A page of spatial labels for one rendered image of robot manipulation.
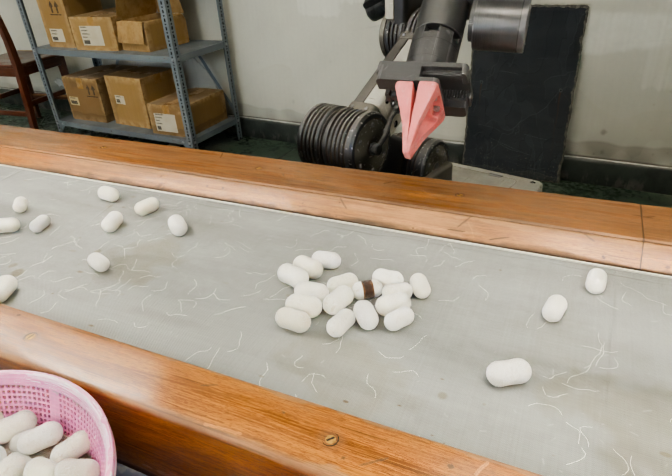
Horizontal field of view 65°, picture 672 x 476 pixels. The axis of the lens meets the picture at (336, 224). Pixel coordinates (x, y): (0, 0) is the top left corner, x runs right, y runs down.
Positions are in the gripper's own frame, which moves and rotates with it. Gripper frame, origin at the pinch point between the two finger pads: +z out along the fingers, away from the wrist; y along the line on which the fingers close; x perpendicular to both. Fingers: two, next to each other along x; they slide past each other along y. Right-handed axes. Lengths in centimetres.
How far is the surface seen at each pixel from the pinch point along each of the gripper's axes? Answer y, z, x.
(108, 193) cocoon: -44.0, 8.9, 5.1
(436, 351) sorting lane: 7.9, 20.9, -2.1
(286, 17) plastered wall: -127, -143, 141
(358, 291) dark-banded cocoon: -1.2, 16.7, -0.5
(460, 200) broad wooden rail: 4.5, 0.2, 12.0
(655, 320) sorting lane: 25.7, 12.6, 5.1
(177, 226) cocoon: -27.5, 12.8, 2.0
